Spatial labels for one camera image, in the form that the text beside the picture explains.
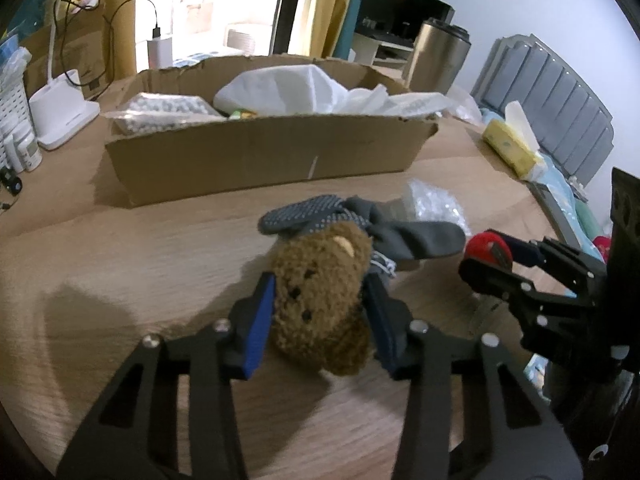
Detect grey bed headboard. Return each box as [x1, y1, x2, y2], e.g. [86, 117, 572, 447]
[470, 34, 615, 188]

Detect black computer monitor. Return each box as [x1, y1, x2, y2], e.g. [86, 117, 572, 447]
[395, 0, 456, 43]

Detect white plastic bag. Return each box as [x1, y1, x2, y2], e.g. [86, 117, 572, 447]
[215, 63, 456, 120]

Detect black computer case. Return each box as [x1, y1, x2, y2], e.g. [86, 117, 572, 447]
[360, 0, 401, 36]

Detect white desk lamp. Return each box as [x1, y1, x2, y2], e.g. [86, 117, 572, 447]
[29, 0, 101, 152]

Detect blue printed blanket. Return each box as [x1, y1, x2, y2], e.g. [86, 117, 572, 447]
[530, 155, 613, 261]

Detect black door frame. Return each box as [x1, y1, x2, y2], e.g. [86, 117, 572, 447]
[269, 0, 306, 56]

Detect white pill bottle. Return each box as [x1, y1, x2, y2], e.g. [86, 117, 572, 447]
[4, 135, 23, 172]
[17, 130, 43, 173]

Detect grey dotted sock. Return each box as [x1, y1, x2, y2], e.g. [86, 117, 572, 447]
[345, 196, 467, 278]
[258, 196, 351, 237]

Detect teal curtain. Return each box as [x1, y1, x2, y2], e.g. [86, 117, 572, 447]
[334, 0, 386, 63]

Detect red round object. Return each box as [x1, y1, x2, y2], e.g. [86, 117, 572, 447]
[465, 232, 513, 267]

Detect yellow tissue pack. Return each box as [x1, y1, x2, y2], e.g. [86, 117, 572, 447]
[481, 101, 546, 181]

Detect white plastic basket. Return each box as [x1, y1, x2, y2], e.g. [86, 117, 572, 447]
[0, 77, 36, 147]

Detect white charger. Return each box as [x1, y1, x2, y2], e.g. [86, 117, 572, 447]
[147, 25, 173, 71]

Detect brown teddy bear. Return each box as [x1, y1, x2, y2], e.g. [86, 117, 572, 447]
[270, 222, 373, 376]

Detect white washing machine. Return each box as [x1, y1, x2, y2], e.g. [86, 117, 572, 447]
[225, 22, 273, 56]

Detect black charger cable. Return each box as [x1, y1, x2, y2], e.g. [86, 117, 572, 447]
[54, 0, 162, 97]

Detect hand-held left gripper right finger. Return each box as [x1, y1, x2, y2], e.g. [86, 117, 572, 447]
[364, 274, 585, 480]

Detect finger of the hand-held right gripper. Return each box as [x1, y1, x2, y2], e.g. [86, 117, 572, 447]
[458, 257, 598, 343]
[487, 229, 607, 276]

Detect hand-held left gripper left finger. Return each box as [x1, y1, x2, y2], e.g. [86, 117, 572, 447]
[56, 271, 279, 480]

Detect white computer desk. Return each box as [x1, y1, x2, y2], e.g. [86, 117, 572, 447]
[350, 30, 416, 68]

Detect black flashlight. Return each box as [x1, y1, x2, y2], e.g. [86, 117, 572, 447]
[0, 167, 23, 196]

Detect clear bubble bag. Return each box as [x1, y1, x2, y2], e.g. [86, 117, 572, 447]
[405, 178, 471, 236]

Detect bag of cotton swabs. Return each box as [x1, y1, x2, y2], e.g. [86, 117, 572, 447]
[107, 92, 226, 133]

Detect yellow curtain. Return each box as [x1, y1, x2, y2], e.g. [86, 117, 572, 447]
[82, 0, 139, 78]
[287, 0, 362, 61]

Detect steel thermos cup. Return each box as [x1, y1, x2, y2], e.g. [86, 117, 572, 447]
[402, 17, 472, 96]

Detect cardboard box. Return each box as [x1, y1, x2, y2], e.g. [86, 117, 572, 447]
[102, 55, 440, 207]

